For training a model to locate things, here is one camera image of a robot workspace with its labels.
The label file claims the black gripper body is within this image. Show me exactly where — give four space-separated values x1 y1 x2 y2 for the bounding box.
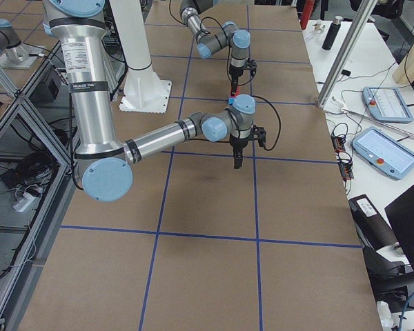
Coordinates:
228 64 244 90
229 133 254 169

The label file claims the red cube block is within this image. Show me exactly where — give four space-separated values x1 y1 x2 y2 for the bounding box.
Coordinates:
229 86 240 99

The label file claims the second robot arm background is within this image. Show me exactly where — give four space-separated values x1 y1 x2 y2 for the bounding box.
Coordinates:
0 19 21 54

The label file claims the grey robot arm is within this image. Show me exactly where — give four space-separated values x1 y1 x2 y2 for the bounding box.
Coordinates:
43 1 257 202
179 1 257 103

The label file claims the red fire extinguisher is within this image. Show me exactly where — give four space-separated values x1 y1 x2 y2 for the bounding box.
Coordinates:
299 0 315 30

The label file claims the black water bottle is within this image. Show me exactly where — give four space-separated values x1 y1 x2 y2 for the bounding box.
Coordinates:
322 15 343 50

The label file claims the teach pendant far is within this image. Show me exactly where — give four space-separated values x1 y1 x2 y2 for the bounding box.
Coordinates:
362 87 414 123

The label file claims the teach pendant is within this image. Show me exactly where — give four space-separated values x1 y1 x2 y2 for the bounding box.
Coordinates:
362 87 414 123
351 127 414 180

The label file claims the teach pendant near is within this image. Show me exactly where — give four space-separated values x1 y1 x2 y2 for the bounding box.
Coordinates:
351 127 414 180

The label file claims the black cardboard box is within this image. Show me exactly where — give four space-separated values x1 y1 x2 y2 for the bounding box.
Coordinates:
348 194 397 250

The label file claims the black monitor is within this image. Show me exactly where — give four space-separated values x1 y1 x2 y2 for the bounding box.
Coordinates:
385 184 414 266

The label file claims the white power strip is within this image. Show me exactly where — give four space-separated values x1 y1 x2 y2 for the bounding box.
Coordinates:
12 192 35 212

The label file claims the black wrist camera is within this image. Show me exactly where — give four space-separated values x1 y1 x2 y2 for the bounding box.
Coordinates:
244 59 257 77
253 126 266 148

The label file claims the black braided cable right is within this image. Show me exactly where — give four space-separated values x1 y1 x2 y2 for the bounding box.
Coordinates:
251 95 282 152

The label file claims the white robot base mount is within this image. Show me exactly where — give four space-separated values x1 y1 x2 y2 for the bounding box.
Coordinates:
110 0 172 113

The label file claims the aluminium frame post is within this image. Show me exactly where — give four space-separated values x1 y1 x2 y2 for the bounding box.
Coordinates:
317 0 377 109

